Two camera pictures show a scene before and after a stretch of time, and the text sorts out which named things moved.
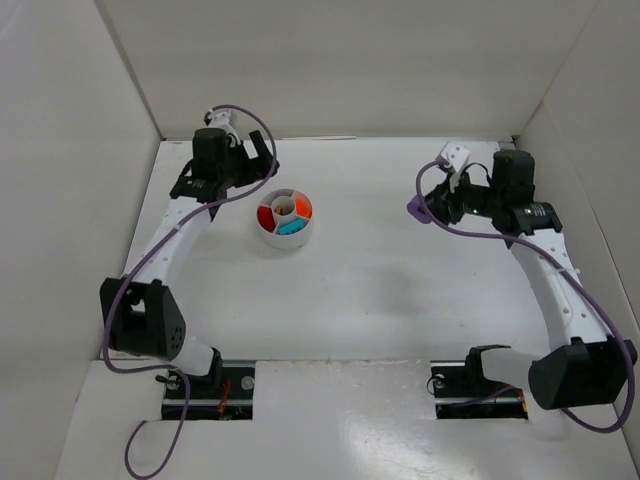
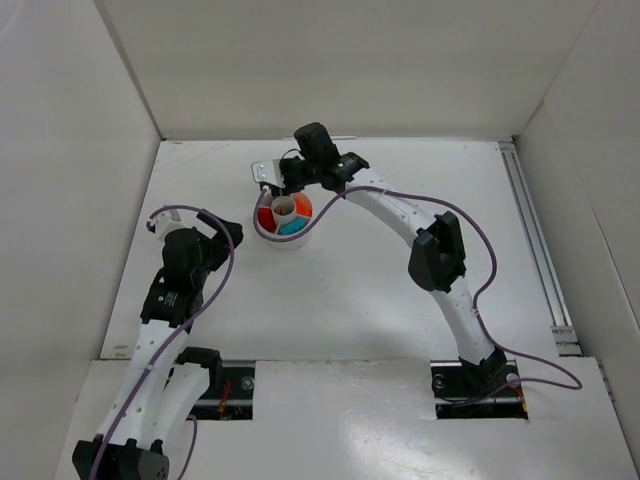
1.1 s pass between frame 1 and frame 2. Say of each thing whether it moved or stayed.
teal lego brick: stayed
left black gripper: moved
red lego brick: stayed
